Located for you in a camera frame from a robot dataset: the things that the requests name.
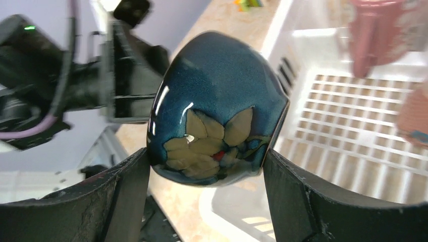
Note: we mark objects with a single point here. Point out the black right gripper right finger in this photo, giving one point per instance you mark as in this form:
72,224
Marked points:
305,207

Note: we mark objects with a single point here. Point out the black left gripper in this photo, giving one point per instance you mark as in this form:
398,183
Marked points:
125,77

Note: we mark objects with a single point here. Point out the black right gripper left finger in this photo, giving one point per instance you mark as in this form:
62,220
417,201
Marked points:
70,214

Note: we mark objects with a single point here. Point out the blue floral bowl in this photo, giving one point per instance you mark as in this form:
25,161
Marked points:
219,108

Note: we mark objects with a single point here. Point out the pink ghost mug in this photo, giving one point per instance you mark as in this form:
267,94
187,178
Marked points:
382,32

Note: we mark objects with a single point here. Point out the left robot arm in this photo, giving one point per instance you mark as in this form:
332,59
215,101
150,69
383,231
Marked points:
40,81

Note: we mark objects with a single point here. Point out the white plastic dish rack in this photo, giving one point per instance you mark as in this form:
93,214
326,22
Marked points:
339,128

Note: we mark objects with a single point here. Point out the striped toy block stack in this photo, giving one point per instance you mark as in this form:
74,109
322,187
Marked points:
246,5

